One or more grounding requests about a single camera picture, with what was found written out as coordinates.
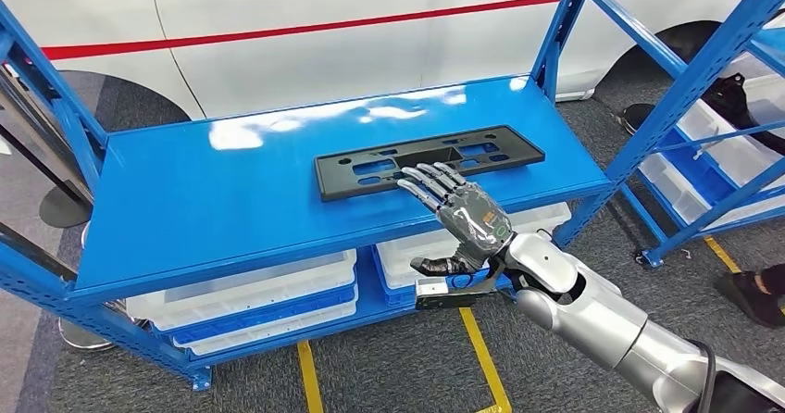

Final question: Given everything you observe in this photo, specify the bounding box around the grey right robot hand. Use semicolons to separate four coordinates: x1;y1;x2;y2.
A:
397;161;515;277

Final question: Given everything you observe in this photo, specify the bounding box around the black plastic bracket part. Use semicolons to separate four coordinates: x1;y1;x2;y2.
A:
314;125;546;203

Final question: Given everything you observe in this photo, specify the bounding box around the blue wheeled shelf rack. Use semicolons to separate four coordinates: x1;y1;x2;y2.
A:
619;11;785;270

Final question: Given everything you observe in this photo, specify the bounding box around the blue metal shelf rack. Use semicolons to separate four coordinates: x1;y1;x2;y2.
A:
0;0;785;393

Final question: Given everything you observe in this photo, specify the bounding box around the black plastic part in bin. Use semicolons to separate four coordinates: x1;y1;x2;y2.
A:
702;72;785;156

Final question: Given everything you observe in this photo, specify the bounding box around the white car with red stripe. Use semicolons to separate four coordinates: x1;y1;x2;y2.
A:
0;0;785;120

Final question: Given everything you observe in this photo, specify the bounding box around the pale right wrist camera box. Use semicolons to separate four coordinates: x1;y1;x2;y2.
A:
415;262;513;311

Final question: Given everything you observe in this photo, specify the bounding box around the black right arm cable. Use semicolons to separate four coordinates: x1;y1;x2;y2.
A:
686;339;718;413

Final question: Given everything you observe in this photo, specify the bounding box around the black stanchion post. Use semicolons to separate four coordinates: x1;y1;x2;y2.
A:
0;121;93;229

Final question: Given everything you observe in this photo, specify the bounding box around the chrome stanchion post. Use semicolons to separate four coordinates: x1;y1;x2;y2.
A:
0;66;148;355

